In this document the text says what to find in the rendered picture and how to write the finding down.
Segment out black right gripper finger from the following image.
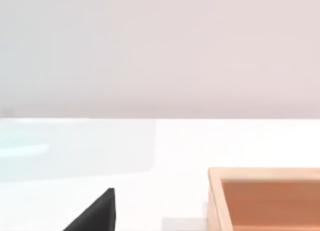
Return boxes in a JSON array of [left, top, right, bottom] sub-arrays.
[[62, 187, 117, 231]]

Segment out shallow salmon-coloured box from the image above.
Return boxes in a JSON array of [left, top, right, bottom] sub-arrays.
[[207, 166, 320, 231]]

